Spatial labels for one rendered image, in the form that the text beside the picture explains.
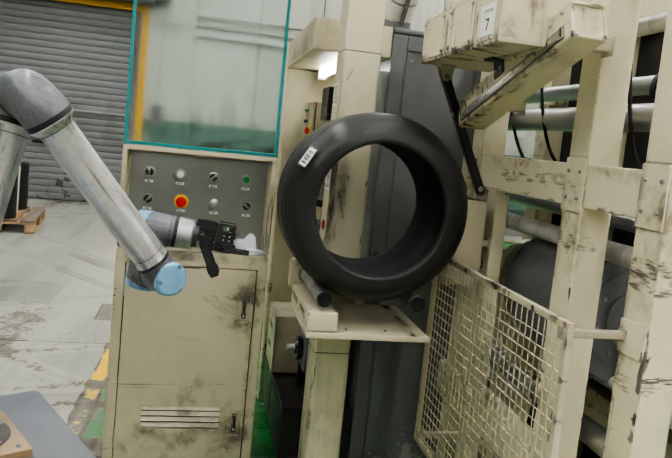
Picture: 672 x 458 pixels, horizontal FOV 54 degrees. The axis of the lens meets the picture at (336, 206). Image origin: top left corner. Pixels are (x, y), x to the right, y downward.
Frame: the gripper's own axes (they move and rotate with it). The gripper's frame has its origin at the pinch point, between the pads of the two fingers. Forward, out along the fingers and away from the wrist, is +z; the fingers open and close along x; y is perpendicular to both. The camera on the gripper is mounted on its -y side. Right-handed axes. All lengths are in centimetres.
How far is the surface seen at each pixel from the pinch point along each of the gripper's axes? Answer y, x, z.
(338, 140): 37.5, -11.2, 13.3
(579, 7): 80, -44, 57
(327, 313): -11.3, -11.0, 21.2
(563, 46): 71, -42, 56
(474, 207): 26, 19, 71
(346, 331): -16.1, -9.0, 28.5
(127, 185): 6, 57, -46
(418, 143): 42, -12, 36
